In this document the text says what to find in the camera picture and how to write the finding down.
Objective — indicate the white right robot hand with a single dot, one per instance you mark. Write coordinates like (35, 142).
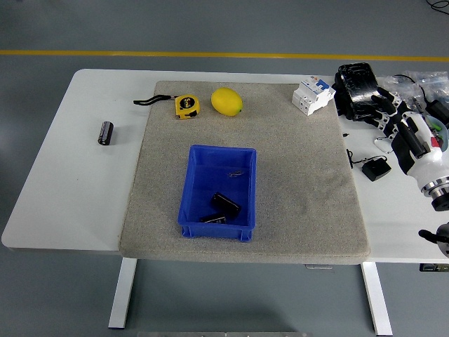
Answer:
(426, 161)

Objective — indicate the long dark brown battery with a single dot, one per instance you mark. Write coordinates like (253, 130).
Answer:
(226, 205)

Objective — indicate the short black printed battery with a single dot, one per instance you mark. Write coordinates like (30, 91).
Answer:
(214, 218)

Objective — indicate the blue plastic box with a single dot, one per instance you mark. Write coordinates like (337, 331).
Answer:
(200, 189)

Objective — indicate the black cylindrical battery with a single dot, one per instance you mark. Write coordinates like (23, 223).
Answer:
(106, 133)

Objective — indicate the light blue bowl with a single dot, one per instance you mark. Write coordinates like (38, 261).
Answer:
(442, 128)

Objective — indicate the clear bag of metal nuts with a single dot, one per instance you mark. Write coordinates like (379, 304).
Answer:
(403, 89)

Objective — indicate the clear plastic bag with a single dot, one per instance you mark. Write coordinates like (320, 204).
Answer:
(433, 82)

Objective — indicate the black wrapped pouch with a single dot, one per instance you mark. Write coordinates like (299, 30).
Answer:
(358, 87)

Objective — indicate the black table control panel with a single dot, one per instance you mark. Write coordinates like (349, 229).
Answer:
(433, 267)

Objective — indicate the white circuit breaker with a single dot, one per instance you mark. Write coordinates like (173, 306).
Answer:
(312, 98)

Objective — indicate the white table leg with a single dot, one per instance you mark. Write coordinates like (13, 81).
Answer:
(122, 295)
(377, 298)

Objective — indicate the yellow lemon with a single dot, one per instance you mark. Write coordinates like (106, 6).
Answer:
(226, 102)

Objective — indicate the yellow tape measure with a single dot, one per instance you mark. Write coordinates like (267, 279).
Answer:
(187, 107)

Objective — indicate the grey-brown felt mat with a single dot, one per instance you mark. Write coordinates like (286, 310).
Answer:
(161, 210)

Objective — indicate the grey table bracket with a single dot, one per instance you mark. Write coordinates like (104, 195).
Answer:
(318, 266)

